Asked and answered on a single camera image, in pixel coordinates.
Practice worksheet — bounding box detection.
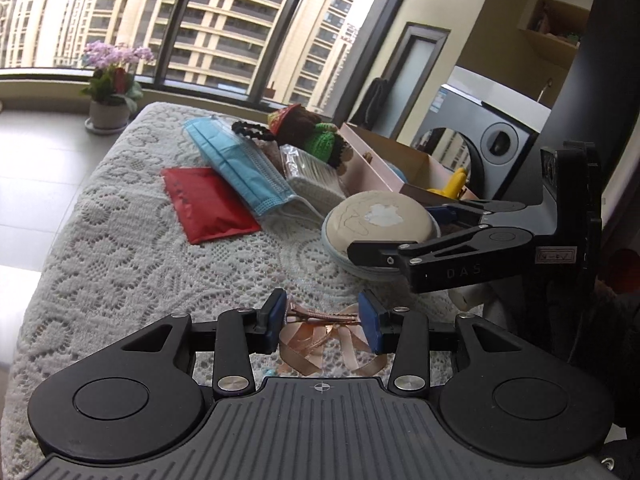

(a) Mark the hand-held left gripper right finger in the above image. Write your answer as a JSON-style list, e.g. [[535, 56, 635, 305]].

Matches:
[[358, 290, 521, 401]]

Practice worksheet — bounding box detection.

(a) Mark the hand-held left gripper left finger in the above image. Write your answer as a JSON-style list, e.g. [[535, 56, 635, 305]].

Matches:
[[122, 289, 288, 397]]

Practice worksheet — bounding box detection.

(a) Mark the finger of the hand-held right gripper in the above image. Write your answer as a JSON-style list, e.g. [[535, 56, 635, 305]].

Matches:
[[430, 199, 543, 233], [346, 225, 535, 272]]

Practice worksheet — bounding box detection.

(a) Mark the rose gold ribbon hair clip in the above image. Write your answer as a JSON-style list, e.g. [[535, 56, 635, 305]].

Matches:
[[279, 302, 388, 378]]

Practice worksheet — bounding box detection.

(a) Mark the cardboard box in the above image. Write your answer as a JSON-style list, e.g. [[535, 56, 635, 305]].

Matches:
[[340, 122, 481, 206]]

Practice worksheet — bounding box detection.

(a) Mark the clear cotton swab pack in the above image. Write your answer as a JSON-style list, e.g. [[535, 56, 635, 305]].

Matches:
[[279, 144, 348, 201]]

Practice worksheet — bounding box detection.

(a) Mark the crochet doll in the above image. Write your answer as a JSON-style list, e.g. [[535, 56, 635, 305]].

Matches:
[[268, 104, 353, 176]]

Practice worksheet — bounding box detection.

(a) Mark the red foil packet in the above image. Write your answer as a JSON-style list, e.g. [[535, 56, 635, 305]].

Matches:
[[161, 166, 262, 246]]

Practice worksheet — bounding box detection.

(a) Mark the blue face mask pack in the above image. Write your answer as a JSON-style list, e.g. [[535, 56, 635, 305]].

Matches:
[[182, 116, 323, 221]]

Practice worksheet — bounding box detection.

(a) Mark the black hair tie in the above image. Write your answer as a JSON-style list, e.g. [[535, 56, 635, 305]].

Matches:
[[231, 120, 277, 143]]

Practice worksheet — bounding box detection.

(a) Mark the yellow plush toy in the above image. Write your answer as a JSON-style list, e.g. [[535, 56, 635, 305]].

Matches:
[[427, 167, 472, 201]]

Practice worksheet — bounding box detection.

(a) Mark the grey washing machine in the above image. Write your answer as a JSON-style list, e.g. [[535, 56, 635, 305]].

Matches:
[[410, 65, 556, 201]]

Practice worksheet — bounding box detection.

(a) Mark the black hanging cloth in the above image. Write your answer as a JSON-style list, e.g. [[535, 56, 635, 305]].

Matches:
[[357, 77, 388, 133]]

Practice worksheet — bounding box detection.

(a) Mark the frosted glass door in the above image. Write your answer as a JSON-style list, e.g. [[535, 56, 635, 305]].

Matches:
[[345, 22, 451, 146]]

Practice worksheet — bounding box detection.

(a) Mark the white lace tablecloth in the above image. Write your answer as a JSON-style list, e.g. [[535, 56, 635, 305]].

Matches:
[[7, 101, 501, 466]]

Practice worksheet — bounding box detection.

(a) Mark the potted pink orchid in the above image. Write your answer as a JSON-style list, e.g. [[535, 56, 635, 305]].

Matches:
[[80, 40, 156, 136]]

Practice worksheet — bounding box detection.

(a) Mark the wooden wall shelf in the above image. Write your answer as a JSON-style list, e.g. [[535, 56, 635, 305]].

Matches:
[[517, 0, 591, 71]]

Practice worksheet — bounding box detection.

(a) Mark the black window frame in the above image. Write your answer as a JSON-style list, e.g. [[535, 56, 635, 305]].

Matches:
[[0, 0, 426, 111]]

